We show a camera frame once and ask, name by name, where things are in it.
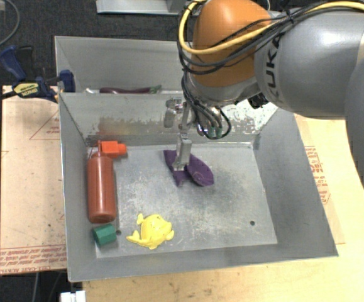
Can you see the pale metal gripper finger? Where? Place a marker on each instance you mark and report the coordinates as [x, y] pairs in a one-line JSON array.
[[178, 153], [186, 156]]

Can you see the purple cloth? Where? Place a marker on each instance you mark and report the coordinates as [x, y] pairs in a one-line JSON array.
[[200, 171]]

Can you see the grey metal bin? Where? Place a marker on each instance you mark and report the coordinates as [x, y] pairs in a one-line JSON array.
[[200, 209]]

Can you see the yellow toy fish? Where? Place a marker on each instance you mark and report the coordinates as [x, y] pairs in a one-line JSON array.
[[154, 230]]

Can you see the red-brown bottle with orange cap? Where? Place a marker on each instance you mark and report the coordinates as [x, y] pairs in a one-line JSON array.
[[101, 187]]

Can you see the green hexagonal block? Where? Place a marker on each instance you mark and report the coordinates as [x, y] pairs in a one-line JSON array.
[[104, 234]]

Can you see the brown cardboard board red print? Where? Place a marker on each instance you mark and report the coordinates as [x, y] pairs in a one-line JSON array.
[[30, 175]]

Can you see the black cylinder on white bracket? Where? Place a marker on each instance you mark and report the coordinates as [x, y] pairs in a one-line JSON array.
[[257, 100]]

